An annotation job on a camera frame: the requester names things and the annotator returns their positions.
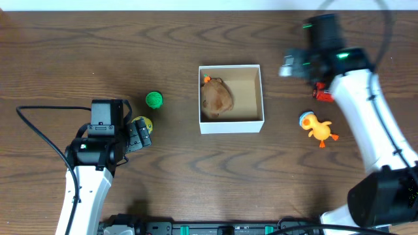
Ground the yellow ball with blue letters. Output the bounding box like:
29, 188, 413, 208
131, 116, 153, 134

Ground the red toy fire truck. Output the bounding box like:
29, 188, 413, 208
312, 82, 334, 102

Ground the green round toy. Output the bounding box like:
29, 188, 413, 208
146, 91, 163, 109

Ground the yellow rubber duck toy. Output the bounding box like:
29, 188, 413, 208
299, 111, 339, 148

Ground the brown plush capybara toy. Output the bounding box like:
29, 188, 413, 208
201, 76, 234, 119

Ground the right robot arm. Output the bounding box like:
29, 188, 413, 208
280, 14, 417, 234

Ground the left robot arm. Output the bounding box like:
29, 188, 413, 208
56, 116, 153, 234

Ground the white cardboard box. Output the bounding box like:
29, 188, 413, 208
199, 65, 265, 134

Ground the right black cable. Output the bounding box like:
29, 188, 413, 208
315, 0, 418, 174

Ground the black cable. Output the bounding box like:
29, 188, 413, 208
15, 104, 92, 235
315, 0, 418, 174

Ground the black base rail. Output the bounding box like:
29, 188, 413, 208
97, 213, 389, 235

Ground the left black cable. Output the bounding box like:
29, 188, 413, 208
15, 104, 92, 235

